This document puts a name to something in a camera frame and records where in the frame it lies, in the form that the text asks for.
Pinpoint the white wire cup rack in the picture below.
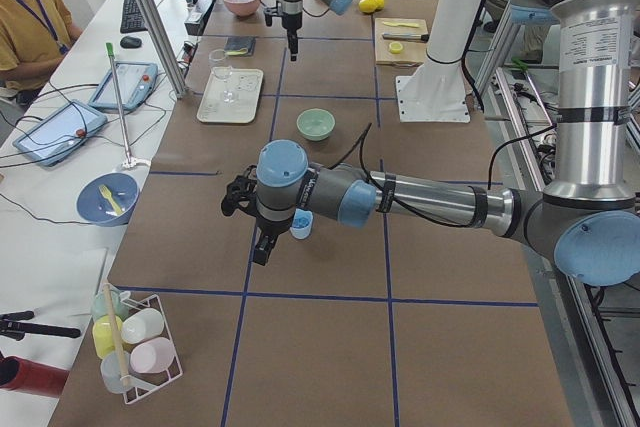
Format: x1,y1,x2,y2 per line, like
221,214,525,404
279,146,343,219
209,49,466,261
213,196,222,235
90,283,183,405

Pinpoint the black keyboard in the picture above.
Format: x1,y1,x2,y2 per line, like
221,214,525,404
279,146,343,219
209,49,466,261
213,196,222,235
120,0,147,34

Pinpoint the clear wine glass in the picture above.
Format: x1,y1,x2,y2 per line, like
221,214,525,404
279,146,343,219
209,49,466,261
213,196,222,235
212,65,235,103

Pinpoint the aluminium frame post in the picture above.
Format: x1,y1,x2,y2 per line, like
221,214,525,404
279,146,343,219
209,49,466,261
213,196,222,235
136,0,187,99

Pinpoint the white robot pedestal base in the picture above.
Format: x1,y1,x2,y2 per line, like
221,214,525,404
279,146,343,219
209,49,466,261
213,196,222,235
396,0,483,123

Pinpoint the cream bear serving tray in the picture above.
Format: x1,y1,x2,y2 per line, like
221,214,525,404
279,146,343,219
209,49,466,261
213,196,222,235
196,68,264,124

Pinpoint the white cup in rack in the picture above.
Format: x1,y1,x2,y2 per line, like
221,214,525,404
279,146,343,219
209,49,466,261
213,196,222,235
121,308,164,344

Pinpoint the light green bowl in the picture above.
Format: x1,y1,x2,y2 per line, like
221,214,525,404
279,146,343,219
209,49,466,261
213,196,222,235
296,108,336,141

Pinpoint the black tripod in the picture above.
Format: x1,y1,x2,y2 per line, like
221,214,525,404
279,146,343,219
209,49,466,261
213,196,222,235
1,311,82,341

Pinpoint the seated person yellow shirt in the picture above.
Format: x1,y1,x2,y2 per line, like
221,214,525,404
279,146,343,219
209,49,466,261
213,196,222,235
1,0,82,94

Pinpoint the yellow plastic knife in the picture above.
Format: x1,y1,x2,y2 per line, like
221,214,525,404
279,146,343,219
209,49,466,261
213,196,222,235
382,21,421,29

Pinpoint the black computer mouse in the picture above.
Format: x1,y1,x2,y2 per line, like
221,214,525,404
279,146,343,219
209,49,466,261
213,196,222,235
119,36,142,49

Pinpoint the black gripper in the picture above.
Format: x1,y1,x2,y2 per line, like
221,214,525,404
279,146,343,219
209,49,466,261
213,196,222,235
252,209,293,266
282,13,302,62

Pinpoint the light blue plastic cup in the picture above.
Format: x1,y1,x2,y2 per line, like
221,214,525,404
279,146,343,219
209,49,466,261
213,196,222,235
289,209,314,240

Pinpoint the pink cup in rack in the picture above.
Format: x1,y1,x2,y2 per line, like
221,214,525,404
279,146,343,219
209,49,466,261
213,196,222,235
130,337,176,373

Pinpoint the yellow cup in rack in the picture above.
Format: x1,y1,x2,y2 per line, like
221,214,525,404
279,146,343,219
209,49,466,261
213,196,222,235
92,315,115,359

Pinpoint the steel cylinder muddler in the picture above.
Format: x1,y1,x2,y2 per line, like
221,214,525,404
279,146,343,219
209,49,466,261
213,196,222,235
382,33,429,43

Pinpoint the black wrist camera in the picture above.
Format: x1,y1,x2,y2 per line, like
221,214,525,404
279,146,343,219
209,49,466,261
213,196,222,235
221,164,257,217
263,0,282,27

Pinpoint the red bottle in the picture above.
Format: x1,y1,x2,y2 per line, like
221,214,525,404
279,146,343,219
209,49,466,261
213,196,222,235
1,356,69,398

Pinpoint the lemon half slice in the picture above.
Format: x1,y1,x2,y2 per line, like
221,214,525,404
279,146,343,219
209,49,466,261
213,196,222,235
388,41,404,55

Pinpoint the grey folded cloth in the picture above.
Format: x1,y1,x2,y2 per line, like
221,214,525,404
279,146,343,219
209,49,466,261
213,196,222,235
224,36,256,57

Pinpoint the blue bowl with fork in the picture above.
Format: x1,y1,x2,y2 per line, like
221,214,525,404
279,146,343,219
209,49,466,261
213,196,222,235
76,172,139,227

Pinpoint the blue teach pendant tablet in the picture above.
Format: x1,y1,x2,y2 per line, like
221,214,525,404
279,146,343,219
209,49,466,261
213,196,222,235
88,61,159,112

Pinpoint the wooden cutting board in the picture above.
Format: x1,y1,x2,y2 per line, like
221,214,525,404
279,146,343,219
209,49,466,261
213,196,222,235
374,18,429,65

